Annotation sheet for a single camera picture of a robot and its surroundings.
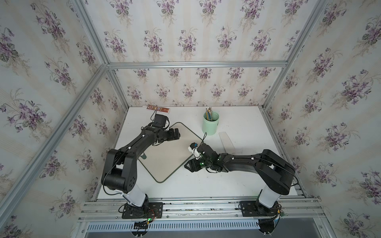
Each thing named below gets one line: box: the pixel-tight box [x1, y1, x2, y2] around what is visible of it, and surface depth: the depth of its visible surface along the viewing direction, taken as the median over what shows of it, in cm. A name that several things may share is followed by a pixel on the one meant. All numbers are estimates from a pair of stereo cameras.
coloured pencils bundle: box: [205, 107, 213, 121], surface depth 97 cm
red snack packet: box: [146, 104, 171, 114], surface depth 121 cm
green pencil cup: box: [201, 111, 220, 136], surface depth 101 cm
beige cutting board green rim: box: [137, 122, 204, 183], surface depth 92 cm
